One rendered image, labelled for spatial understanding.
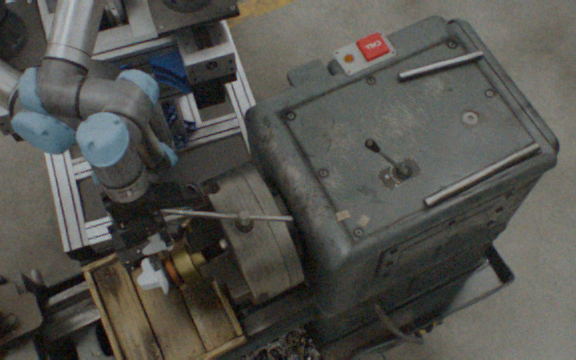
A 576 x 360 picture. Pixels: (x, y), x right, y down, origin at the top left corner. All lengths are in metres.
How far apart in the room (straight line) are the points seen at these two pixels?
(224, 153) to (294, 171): 1.24
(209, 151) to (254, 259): 1.30
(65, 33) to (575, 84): 2.49
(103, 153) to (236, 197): 0.46
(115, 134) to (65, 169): 1.71
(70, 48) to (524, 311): 2.04
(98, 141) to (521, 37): 2.57
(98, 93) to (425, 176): 0.70
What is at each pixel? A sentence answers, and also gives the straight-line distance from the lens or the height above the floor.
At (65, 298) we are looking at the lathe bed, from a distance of 1.87.
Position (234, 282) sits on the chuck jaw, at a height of 1.10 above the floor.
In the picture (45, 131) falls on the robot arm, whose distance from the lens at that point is 1.42.
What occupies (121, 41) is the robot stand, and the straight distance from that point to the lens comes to 1.94.
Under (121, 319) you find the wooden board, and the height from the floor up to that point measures 0.88.
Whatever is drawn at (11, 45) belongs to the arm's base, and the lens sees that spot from 1.86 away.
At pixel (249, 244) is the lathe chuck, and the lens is 1.43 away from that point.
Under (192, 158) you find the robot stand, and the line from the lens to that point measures 2.69.
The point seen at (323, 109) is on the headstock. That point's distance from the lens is 1.53.
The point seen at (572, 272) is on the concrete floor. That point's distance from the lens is 2.88.
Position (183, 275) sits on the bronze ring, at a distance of 1.55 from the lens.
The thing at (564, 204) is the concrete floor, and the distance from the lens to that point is 2.98.
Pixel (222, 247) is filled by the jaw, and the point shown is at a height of 1.05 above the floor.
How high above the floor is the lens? 2.56
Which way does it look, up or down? 65 degrees down
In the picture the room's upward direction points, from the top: 2 degrees counter-clockwise
